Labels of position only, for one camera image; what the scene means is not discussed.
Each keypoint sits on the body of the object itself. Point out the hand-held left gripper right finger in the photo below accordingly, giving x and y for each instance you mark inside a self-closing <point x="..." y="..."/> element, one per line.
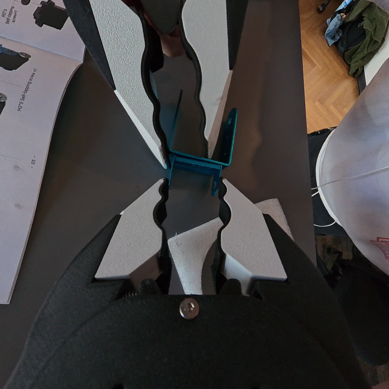
<point x="252" y="243"/>

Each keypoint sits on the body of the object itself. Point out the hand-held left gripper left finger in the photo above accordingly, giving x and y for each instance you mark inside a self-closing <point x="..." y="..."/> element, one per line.
<point x="133" y="243"/>

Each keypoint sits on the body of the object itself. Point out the person's right hand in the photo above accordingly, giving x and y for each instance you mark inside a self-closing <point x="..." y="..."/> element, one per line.
<point x="171" y="45"/>

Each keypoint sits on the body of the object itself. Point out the large blue metal U bracket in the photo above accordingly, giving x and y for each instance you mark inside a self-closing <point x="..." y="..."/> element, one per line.
<point x="229" y="136"/>

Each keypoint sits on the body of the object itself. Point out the dark grey desk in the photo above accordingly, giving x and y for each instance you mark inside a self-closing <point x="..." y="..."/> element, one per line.
<point x="91" y="152"/>

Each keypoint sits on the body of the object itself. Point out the printed instruction manual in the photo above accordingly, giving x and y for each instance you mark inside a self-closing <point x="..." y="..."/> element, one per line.
<point x="30" y="121"/>

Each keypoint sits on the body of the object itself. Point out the white foam square with hole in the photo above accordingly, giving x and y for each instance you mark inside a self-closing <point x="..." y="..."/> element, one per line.
<point x="194" y="249"/>

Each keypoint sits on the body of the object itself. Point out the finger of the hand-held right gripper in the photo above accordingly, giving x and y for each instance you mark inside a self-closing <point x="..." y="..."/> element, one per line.
<point x="209" y="30"/>
<point x="121" y="45"/>

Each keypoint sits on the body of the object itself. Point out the blue denim cloth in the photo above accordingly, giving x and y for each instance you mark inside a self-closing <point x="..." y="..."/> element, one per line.
<point x="334" y="24"/>

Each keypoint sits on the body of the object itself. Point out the green cloth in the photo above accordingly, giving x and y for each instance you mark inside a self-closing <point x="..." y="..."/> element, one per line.
<point x="370" y="30"/>

